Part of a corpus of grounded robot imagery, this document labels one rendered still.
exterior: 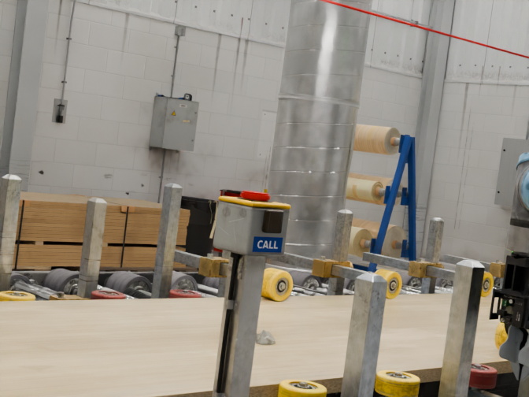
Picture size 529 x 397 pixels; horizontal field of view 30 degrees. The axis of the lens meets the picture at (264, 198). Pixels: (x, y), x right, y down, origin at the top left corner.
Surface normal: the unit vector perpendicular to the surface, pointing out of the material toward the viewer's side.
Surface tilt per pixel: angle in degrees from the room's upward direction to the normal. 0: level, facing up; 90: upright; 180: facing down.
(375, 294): 90
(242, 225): 90
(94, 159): 90
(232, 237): 90
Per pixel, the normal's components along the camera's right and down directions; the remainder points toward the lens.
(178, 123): 0.67, 0.12
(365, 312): -0.73, -0.06
